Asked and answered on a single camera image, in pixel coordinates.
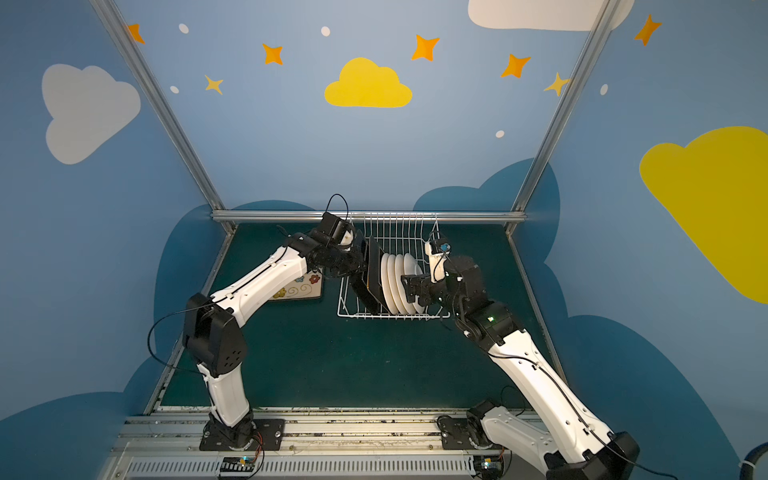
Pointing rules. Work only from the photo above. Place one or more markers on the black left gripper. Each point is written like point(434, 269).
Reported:
point(360, 262)

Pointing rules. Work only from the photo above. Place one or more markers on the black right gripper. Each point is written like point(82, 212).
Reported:
point(424, 288)

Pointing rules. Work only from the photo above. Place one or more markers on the square floral plate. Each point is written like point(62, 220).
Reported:
point(358, 282)
point(307, 287)
point(373, 292)

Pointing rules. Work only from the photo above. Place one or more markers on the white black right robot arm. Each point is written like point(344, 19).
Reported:
point(573, 443)

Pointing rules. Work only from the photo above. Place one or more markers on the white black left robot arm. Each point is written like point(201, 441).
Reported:
point(213, 324)

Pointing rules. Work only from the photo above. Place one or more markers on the white round plate rightmost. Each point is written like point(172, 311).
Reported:
point(411, 267)

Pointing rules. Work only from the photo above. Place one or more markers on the white round plate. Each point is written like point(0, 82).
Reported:
point(411, 267)
point(395, 272)
point(386, 288)
point(409, 295)

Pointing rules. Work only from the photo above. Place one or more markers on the white round plate leftmost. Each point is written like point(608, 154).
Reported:
point(386, 288)

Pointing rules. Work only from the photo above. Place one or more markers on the right small circuit board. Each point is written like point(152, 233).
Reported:
point(488, 468)

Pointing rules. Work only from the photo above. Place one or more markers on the small circuit board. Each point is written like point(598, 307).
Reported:
point(488, 468)
point(238, 467)

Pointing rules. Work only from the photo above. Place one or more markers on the left small circuit board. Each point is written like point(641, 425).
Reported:
point(238, 467)

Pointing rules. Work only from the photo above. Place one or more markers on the white wire dish rack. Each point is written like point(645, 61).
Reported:
point(394, 237)

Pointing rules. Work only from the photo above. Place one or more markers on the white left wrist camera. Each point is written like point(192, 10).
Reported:
point(334, 231)

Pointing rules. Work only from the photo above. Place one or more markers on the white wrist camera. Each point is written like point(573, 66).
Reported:
point(334, 231)
point(437, 252)

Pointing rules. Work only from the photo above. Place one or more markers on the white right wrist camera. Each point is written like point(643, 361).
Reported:
point(437, 252)

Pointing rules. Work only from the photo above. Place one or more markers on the aluminium frame back bar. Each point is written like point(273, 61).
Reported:
point(274, 216)

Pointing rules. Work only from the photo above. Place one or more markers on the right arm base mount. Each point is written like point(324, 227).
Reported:
point(467, 433)

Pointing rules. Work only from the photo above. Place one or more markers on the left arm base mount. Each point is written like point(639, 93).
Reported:
point(247, 435)

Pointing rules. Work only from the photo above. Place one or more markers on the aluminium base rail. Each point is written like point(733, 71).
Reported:
point(318, 443)

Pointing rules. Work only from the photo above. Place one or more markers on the aluminium frame right post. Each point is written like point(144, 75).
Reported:
point(583, 68)

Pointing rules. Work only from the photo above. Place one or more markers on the aluminium frame post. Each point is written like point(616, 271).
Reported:
point(583, 68)
point(118, 30)

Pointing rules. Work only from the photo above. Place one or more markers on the aluminium frame left post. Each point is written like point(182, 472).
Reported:
point(118, 30)

